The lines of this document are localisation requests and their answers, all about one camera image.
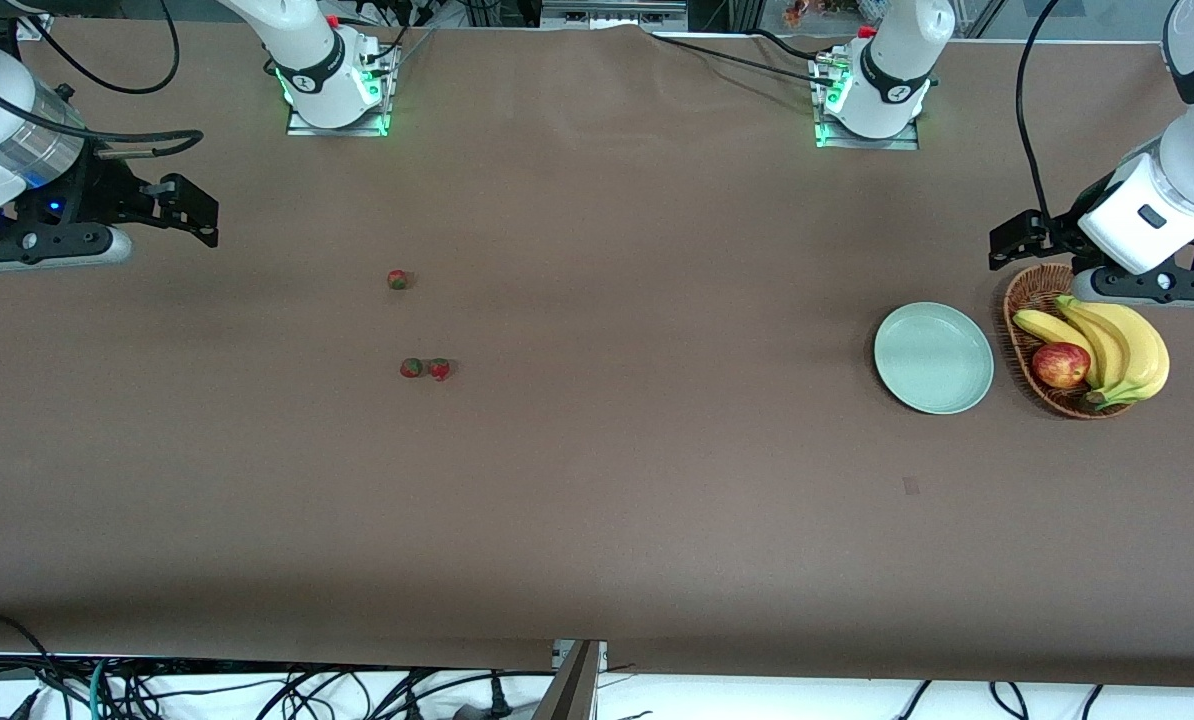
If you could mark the yellow banana bunch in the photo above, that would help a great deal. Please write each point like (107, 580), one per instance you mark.
(1137, 350)

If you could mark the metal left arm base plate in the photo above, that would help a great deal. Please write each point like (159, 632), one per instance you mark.
(897, 143)

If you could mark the pale green plate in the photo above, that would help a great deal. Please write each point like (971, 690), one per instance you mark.
(932, 360)

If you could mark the aluminium frame rail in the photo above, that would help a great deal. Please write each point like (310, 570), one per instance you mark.
(607, 18)

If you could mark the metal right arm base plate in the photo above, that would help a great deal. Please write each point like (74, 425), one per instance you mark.
(302, 128)

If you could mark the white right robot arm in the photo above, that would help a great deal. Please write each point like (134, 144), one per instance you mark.
(307, 50)

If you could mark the brown table cover sheet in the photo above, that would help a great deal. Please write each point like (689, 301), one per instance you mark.
(597, 500)

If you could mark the black power plug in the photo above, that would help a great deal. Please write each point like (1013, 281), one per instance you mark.
(499, 700)

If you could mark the aluminium frame corner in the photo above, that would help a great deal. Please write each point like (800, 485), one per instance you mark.
(35, 27)

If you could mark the red apple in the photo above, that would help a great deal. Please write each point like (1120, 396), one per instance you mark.
(1060, 365)

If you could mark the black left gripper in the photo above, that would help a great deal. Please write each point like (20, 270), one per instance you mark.
(1059, 233)

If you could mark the aluminium table post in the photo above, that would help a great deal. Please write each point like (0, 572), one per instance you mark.
(572, 690)

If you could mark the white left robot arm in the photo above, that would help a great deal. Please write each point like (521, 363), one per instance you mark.
(897, 60)

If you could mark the brown wicker basket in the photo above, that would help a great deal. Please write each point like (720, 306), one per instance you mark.
(1032, 290)

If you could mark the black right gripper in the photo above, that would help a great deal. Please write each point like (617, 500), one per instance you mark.
(100, 193)

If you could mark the greenish red strawberry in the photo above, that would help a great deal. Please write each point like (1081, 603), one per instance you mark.
(411, 368)

